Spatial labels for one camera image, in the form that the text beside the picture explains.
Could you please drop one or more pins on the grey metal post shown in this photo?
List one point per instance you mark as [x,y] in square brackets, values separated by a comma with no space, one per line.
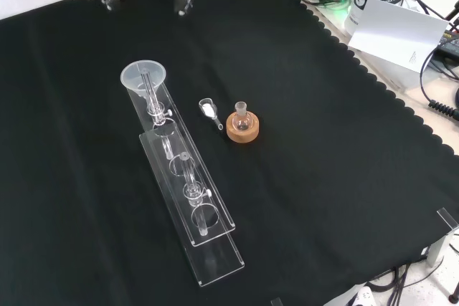
[439,248]

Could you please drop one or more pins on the white card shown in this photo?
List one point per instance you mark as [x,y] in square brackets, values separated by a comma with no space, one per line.
[394,33]

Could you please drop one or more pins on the clear acrylic funnel stand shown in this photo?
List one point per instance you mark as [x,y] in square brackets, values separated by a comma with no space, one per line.
[215,263]

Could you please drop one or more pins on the glass weighing funnel with powder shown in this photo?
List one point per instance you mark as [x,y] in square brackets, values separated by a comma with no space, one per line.
[207,108]

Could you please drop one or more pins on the black bench cloth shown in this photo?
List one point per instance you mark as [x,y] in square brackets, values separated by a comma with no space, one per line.
[322,141]

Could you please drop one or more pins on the small round-bottom glass flask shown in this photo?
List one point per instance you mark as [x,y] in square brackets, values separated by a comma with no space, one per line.
[241,123]

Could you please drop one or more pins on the white power strip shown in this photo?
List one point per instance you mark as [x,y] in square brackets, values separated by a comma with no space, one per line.
[362,297]

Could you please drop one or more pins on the translucent plastic funnel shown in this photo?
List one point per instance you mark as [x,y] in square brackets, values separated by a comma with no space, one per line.
[132,78]

